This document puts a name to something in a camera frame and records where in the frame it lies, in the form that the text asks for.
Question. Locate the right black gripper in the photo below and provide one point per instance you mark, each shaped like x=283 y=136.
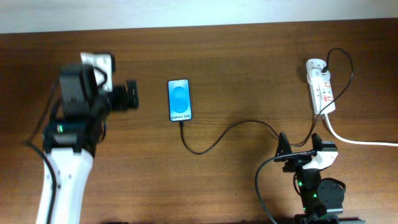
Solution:
x=296 y=162

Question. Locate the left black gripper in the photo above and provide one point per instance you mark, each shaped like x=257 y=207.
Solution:
x=130 y=88

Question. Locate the blue screen Galaxy smartphone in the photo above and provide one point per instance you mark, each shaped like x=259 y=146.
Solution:
x=180 y=106

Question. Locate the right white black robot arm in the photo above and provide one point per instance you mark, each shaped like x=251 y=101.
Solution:
x=322 y=198

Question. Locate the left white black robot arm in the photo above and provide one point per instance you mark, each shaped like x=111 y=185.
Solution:
x=77 y=124

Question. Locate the white power strip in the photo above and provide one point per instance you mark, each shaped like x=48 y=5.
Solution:
x=321 y=92

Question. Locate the white USB wall charger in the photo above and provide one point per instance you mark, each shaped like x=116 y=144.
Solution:
x=316 y=75

